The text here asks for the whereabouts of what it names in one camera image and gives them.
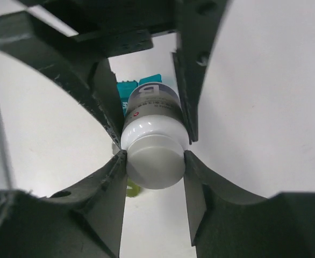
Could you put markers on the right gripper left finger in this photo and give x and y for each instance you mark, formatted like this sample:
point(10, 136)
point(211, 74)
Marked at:
point(83, 220)

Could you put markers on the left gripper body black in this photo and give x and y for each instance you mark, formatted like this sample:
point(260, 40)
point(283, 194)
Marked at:
point(117, 27)

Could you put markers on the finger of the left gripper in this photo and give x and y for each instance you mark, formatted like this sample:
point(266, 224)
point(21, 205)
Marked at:
point(81, 70)
point(197, 24)

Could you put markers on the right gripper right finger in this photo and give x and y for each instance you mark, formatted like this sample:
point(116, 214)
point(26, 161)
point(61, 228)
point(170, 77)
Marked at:
point(228, 221)

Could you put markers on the white pill bottle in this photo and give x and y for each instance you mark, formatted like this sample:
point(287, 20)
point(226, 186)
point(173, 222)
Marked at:
point(154, 136)

